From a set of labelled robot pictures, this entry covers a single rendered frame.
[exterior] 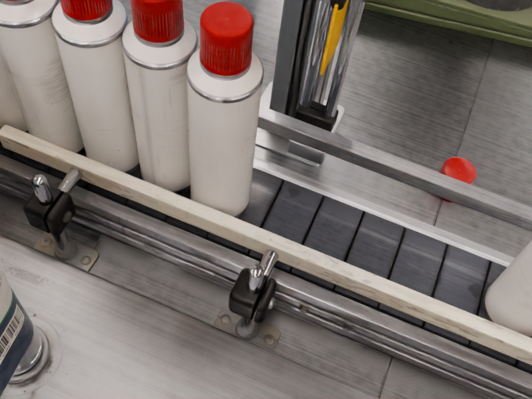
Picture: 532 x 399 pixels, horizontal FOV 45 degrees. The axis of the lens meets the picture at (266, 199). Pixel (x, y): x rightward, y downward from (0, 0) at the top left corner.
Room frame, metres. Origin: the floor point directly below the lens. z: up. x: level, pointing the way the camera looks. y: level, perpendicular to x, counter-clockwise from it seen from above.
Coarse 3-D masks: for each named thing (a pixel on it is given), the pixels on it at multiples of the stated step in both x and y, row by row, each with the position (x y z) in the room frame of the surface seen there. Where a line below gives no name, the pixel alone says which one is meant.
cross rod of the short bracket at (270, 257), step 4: (264, 252) 0.24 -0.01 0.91; (268, 252) 0.24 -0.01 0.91; (272, 252) 0.24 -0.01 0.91; (264, 256) 0.23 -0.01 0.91; (268, 256) 0.23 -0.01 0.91; (272, 256) 0.23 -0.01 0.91; (276, 256) 0.24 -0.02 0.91; (260, 260) 0.23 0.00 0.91; (264, 260) 0.23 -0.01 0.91; (268, 260) 0.23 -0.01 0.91; (272, 260) 0.23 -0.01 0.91; (276, 260) 0.23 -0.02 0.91; (260, 264) 0.23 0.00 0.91; (264, 264) 0.23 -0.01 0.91; (268, 264) 0.23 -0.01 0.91; (272, 264) 0.23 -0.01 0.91; (264, 268) 0.22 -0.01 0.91; (268, 268) 0.22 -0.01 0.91; (272, 268) 0.23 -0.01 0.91; (264, 272) 0.22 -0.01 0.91; (268, 272) 0.22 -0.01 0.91; (268, 276) 0.22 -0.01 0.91
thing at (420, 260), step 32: (32, 160) 0.31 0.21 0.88; (96, 192) 0.29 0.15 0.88; (256, 192) 0.31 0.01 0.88; (288, 192) 0.32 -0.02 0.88; (256, 224) 0.28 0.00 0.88; (288, 224) 0.28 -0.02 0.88; (320, 224) 0.29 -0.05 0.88; (352, 224) 0.29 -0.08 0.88; (384, 224) 0.30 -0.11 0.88; (256, 256) 0.25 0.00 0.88; (352, 256) 0.26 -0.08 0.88; (384, 256) 0.27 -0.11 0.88; (416, 256) 0.27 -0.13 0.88; (448, 256) 0.27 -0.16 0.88; (480, 256) 0.28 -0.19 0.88; (416, 288) 0.24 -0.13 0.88; (448, 288) 0.24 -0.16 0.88; (480, 288) 0.25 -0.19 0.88; (416, 320) 0.21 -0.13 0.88; (480, 352) 0.20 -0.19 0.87
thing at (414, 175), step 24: (264, 120) 0.33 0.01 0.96; (288, 120) 0.33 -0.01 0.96; (312, 144) 0.32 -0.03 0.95; (336, 144) 0.31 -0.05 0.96; (360, 144) 0.32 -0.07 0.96; (384, 168) 0.30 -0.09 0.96; (408, 168) 0.30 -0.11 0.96; (432, 192) 0.29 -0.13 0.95; (456, 192) 0.28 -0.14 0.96; (480, 192) 0.29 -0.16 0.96; (504, 216) 0.27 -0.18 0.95; (528, 216) 0.27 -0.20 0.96
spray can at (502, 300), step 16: (528, 256) 0.23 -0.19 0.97; (512, 272) 0.23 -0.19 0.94; (528, 272) 0.22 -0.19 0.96; (496, 288) 0.24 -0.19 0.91; (512, 288) 0.22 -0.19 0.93; (528, 288) 0.22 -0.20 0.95; (496, 304) 0.23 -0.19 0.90; (512, 304) 0.22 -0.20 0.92; (528, 304) 0.21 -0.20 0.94; (496, 320) 0.22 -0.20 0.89; (512, 320) 0.21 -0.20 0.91; (528, 320) 0.21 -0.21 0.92; (528, 336) 0.21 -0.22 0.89
